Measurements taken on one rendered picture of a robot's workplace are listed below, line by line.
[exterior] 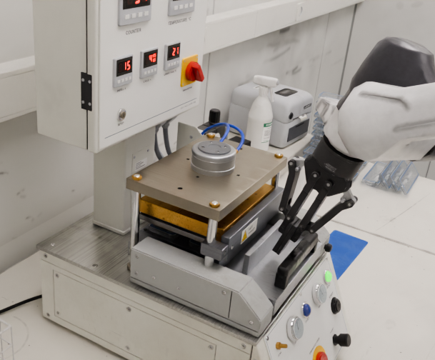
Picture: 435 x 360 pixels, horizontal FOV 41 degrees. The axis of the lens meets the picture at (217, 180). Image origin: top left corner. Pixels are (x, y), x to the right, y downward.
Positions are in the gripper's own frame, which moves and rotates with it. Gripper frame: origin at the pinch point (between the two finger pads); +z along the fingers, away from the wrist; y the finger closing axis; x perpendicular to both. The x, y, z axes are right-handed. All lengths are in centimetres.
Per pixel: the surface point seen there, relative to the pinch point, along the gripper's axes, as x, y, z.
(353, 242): 53, 10, 25
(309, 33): 176, -61, 23
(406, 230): 69, 20, 22
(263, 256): -0.9, -1.4, 6.1
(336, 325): 10.7, 16.7, 17.8
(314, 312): 3.2, 11.6, 12.6
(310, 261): 4.7, 5.5, 4.7
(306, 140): 103, -24, 33
